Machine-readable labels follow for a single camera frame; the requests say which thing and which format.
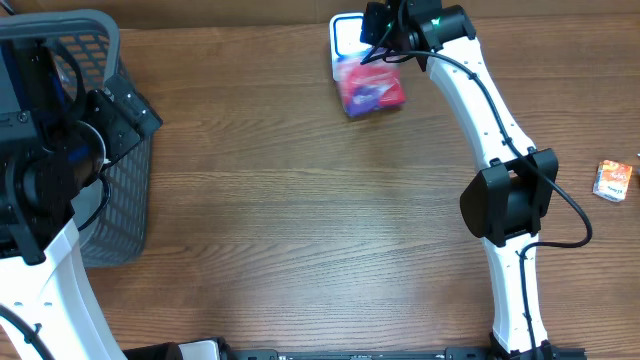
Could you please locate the red purple pad pack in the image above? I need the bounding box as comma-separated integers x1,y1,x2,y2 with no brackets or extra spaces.
332,54,406,118

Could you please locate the small orange box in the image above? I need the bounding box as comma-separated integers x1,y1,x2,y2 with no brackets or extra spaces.
593,160,633,202

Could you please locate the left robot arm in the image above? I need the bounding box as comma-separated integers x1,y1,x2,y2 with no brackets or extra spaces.
1,37,164,359

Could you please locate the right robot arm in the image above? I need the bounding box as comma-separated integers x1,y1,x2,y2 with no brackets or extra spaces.
361,1,559,359

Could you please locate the white barcode scanner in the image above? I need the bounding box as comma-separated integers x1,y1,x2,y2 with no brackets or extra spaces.
328,12,371,81

